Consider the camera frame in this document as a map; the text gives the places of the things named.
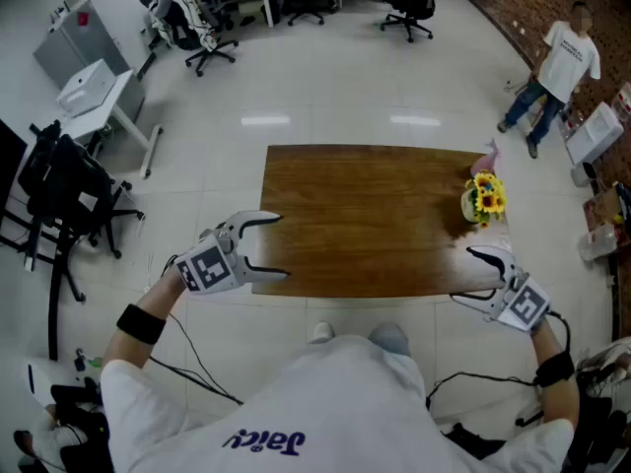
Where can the white jacket with black stripes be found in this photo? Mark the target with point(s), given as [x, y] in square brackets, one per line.
[170, 15]

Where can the person's right forearm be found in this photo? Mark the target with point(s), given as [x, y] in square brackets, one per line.
[554, 397]

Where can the black left wristband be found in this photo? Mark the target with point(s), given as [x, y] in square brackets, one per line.
[140, 324]

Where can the black wristband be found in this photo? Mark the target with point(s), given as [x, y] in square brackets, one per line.
[140, 324]
[554, 370]

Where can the black bag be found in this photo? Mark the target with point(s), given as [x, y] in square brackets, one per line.
[79, 436]

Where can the grey metal cabinet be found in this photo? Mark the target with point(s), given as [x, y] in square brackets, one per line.
[84, 42]

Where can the white box with red label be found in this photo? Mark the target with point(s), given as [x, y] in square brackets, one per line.
[623, 99]

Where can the brown cardboard box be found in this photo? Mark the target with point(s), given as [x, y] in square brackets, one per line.
[601, 210]

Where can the clear plastic water jug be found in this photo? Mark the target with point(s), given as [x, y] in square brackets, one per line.
[596, 244]

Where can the black right wristband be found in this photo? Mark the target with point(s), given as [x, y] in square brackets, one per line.
[554, 370]

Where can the person's right leg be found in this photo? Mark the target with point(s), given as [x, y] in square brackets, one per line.
[389, 338]

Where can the white floor appliance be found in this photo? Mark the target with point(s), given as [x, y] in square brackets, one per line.
[594, 133]

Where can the black metal stand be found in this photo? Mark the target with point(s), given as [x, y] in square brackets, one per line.
[54, 303]

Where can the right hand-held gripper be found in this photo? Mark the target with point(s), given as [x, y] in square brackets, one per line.
[525, 306]

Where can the person's white t-shirt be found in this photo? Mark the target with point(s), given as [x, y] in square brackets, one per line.
[320, 402]

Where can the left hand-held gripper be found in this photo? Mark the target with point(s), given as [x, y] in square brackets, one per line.
[207, 266]

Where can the person's white shoe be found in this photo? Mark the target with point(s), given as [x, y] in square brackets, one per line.
[324, 331]

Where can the sunflower bouquet in white pot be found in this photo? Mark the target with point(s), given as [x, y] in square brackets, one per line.
[485, 200]

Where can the white cardboard box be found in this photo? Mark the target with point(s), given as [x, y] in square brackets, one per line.
[86, 89]

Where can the person's left forearm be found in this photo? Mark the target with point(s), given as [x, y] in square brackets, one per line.
[158, 298]

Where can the small white canister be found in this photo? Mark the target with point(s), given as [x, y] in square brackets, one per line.
[584, 174]

